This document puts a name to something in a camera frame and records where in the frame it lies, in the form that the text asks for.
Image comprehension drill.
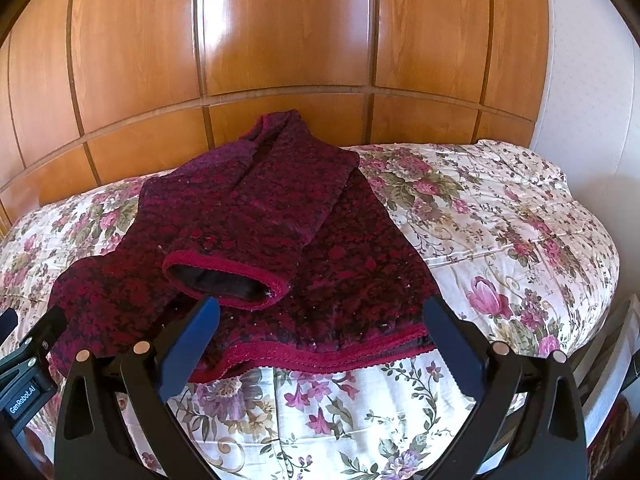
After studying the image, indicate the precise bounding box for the floral quilted bedspread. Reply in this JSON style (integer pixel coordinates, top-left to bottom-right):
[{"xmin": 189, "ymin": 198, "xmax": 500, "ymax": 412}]
[{"xmin": 1, "ymin": 141, "xmax": 620, "ymax": 479}]

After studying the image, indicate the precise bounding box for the white radiator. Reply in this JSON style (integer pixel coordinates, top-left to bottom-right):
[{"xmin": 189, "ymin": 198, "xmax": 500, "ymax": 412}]
[{"xmin": 574, "ymin": 295, "xmax": 639, "ymax": 445}]

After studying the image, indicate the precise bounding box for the burgundy floral knit garment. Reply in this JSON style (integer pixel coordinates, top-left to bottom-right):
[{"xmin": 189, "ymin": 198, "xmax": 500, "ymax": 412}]
[{"xmin": 49, "ymin": 110, "xmax": 438, "ymax": 382}]

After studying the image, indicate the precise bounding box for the wooden panelled wardrobe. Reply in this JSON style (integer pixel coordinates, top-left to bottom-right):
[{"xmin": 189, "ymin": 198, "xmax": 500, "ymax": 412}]
[{"xmin": 1, "ymin": 0, "xmax": 549, "ymax": 229}]

